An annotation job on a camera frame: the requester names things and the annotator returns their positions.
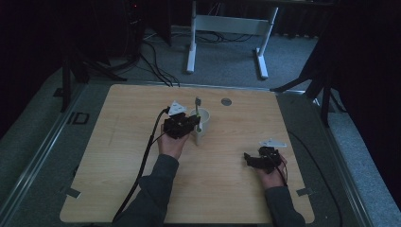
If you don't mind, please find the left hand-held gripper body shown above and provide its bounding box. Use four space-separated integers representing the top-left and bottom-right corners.
162 99 190 140

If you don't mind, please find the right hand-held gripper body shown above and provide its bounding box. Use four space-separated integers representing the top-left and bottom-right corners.
257 138 288 175

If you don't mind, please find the white cup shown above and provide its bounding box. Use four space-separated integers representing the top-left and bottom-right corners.
188 107 211 147

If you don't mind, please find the green toothbrush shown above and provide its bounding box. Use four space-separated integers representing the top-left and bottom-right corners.
194 96 203 133

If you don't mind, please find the person's left hand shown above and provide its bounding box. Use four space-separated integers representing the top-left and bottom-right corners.
157 124 190 161

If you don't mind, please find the person's right hand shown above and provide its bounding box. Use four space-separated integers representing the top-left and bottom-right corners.
254 155 288 190

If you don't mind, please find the grey tape piece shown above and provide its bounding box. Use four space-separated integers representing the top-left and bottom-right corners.
59 185 82 200
295 186 315 198

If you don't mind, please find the black metal stand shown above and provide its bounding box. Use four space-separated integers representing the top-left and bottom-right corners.
270 0 348 128
59 0 128 114

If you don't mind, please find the black computer tower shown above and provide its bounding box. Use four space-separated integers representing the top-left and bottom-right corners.
122 0 147 62

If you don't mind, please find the thin right gripper cable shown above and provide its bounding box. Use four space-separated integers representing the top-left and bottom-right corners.
273 154 289 187

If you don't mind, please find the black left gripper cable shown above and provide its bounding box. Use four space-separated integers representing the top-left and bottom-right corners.
111 106 171 224

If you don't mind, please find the long black floor cable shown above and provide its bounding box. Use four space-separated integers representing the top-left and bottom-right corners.
288 130 344 227

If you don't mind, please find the black floor cables bundle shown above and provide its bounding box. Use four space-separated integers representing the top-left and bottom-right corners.
138 29 254 88

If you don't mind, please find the silver metal rail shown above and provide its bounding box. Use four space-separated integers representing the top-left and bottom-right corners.
311 96 375 227
0 83 89 223

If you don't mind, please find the black rectangular frame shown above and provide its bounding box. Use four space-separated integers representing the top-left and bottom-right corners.
66 111 91 126

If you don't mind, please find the white desk frame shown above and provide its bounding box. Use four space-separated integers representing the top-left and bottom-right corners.
185 0 280 80

